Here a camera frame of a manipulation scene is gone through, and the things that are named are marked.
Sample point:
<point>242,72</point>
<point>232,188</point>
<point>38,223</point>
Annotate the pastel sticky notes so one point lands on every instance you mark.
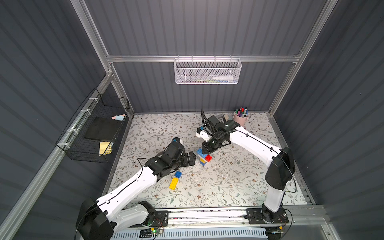
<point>119,117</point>

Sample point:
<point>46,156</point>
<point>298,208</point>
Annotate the pink pen cup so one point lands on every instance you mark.
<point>241,118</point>

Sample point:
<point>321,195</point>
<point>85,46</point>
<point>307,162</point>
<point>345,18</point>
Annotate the aluminium front rail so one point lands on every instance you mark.
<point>235,216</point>

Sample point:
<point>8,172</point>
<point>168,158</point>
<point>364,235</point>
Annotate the yellow sticky notes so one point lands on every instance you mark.
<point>105,148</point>

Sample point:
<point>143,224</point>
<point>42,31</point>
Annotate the white wire mesh basket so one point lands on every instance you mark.
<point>200,71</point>

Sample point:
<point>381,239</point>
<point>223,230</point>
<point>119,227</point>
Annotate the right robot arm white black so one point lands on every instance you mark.
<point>280,162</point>

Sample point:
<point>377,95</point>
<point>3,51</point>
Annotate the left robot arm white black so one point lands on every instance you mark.
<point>100,219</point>

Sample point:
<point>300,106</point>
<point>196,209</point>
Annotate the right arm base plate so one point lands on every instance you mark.
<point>264,216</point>

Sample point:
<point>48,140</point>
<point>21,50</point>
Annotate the black notebook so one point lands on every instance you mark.
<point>102,129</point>

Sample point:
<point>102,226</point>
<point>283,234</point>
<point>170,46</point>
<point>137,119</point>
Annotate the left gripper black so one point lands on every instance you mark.
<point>186,159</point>

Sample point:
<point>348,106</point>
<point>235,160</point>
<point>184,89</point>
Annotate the long yellow lego brick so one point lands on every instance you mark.
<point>174,183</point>

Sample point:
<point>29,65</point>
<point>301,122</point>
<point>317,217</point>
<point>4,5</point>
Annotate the white bottle in basket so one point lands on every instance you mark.
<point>223,78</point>

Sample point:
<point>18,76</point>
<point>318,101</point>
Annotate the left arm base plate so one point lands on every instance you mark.
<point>154,220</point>

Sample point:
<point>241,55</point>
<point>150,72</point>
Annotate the red lego brick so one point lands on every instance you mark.
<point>208,158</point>

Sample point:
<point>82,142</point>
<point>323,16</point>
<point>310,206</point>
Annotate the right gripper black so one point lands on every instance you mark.
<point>211,147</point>

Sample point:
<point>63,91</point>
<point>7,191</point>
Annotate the floral table mat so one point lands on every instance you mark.
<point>234,177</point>

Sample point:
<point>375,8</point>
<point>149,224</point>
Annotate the dark blue square lego brick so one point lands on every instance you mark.
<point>178,174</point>

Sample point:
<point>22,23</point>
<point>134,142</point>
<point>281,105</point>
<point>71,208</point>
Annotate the black wire basket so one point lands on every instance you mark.
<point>73,143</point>

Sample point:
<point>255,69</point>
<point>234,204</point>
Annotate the light blue long lego brick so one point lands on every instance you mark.
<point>200,153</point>

